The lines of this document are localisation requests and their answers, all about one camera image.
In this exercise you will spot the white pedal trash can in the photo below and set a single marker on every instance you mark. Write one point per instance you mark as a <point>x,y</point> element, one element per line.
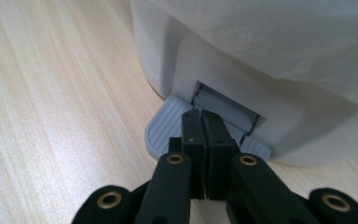
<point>245,62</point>

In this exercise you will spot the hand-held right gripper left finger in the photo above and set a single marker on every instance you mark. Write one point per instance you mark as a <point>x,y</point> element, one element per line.
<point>194,149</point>

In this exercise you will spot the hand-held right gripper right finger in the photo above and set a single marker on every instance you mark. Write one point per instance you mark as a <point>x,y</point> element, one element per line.
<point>219,149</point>

